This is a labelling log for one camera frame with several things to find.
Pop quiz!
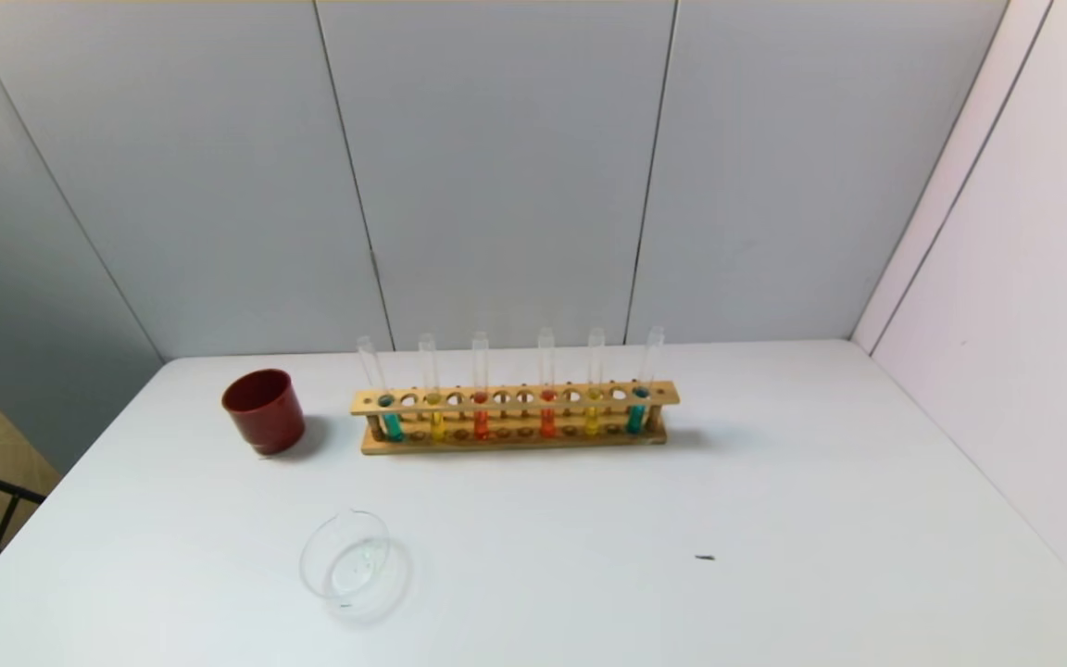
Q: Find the clear glass beaker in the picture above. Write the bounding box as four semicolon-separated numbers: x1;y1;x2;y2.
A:
298;508;394;610

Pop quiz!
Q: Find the wooden test tube rack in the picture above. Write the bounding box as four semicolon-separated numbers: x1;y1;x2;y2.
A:
351;380;682;456

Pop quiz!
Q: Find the blue pigment glass test tube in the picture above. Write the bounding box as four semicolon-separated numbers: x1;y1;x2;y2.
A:
626;325;666;434
357;335;404;443

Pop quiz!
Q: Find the yellow pigment glass test tube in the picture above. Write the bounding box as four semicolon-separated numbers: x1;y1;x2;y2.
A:
418;333;446;443
584;326;607;437

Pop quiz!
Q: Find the dark red plastic cup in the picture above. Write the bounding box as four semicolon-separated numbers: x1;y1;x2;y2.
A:
221;369;306;457

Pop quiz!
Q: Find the orange pigment glass test tube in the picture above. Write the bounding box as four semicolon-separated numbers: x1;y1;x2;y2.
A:
537;327;558;439
471;331;491;441

